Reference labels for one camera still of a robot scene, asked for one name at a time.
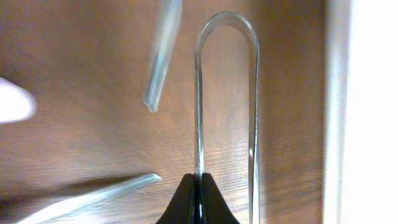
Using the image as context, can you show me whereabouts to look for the long steel tongs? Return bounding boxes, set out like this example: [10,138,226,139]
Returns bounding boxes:
[194,11,260,224]

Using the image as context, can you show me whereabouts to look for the small steel teaspoon upper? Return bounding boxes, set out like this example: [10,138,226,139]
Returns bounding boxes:
[143,0,182,113]

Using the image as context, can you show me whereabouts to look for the small steel teaspoon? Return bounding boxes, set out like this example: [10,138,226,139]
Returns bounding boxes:
[19,172,162,223]
[143,0,182,113]

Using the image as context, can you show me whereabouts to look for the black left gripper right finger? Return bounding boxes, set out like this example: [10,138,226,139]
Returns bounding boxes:
[201,173,239,224]

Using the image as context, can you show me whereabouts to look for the small steel teaspoon lower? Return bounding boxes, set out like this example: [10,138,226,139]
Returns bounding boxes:
[19,172,162,223]

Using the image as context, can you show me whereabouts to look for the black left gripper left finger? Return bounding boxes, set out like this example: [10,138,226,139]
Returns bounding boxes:
[156,174,195,224]

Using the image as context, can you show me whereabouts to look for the white plastic cutlery tray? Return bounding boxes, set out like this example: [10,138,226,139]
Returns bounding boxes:
[323,0,397,223]

